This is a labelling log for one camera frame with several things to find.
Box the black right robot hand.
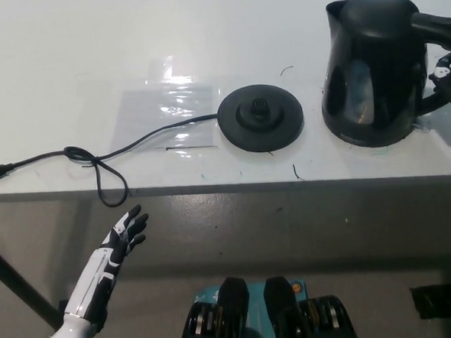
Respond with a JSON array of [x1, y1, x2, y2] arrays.
[[427, 50, 451, 113]]

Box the black electric kettle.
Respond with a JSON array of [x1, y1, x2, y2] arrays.
[[314, 0, 451, 151]]

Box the black round kettle base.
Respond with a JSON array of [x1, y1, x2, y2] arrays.
[[215, 82, 307, 154]]

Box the black table leg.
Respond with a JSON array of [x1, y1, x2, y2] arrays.
[[0, 225, 64, 335]]

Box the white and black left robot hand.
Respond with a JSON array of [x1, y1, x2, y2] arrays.
[[57, 203, 156, 325]]

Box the black floor pad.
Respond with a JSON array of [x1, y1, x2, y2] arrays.
[[408, 284, 451, 322]]

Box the clear plastic sheet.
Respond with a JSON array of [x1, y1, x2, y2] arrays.
[[105, 53, 244, 158]]

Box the black robot legs with teal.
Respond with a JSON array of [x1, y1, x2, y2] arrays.
[[174, 269, 365, 338]]

